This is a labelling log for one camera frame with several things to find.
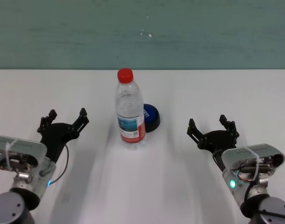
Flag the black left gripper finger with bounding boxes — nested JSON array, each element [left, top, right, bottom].
[[37, 109, 58, 134], [71, 107, 90, 139]]

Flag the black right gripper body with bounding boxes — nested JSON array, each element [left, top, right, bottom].
[[198, 130, 238, 170]]

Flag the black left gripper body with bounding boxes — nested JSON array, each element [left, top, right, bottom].
[[39, 122, 79, 164]]

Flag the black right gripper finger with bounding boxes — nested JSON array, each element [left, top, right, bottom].
[[218, 114, 240, 141], [186, 118, 204, 147]]

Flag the blue push button black base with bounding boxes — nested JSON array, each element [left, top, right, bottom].
[[142, 103, 161, 133]]

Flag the clear water bottle red cap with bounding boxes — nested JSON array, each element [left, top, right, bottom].
[[114, 68, 147, 151]]

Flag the thin black left gripper cable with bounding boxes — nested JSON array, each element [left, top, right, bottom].
[[49, 144, 70, 185]]

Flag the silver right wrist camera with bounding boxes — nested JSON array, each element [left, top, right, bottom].
[[221, 143, 285, 178]]

